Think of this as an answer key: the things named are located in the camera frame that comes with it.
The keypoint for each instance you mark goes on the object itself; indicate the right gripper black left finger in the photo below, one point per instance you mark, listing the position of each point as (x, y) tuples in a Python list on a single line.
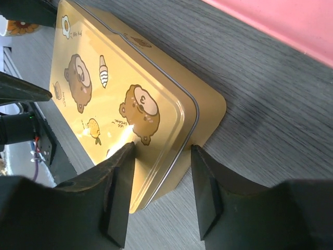
[(89, 211)]

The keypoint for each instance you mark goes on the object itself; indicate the pink tray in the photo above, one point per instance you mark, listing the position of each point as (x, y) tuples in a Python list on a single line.
[(304, 25)]

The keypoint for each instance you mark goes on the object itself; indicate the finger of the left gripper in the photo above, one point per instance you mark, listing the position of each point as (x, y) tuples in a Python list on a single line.
[(15, 90)]

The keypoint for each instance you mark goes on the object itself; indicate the gold cookie tin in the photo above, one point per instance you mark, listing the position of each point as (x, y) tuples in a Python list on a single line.
[(197, 125)]

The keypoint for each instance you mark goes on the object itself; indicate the white bowl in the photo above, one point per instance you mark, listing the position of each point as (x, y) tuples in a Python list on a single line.
[(16, 28)]

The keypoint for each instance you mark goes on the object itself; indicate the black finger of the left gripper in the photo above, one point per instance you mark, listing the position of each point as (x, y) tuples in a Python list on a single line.
[(31, 11)]

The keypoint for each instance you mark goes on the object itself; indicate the silver tin lid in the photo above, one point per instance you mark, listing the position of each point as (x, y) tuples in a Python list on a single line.
[(80, 90)]

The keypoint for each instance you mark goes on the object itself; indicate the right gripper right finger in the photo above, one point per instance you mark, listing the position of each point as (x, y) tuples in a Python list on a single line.
[(236, 213)]

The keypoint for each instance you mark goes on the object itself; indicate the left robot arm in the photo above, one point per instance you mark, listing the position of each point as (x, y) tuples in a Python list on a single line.
[(18, 128)]

